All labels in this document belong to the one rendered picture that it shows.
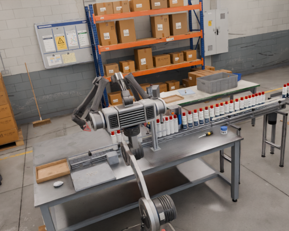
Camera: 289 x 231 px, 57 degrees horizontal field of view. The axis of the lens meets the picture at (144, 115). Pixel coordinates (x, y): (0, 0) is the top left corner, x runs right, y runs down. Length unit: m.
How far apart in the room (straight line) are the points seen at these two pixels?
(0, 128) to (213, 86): 4.01
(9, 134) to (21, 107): 1.48
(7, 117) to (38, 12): 2.56
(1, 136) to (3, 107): 0.56
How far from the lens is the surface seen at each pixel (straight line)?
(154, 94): 2.58
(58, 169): 2.79
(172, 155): 2.66
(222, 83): 4.68
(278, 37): 10.08
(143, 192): 1.87
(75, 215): 3.14
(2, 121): 5.69
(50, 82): 6.97
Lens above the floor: 2.14
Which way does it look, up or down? 20 degrees down
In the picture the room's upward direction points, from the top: 7 degrees counter-clockwise
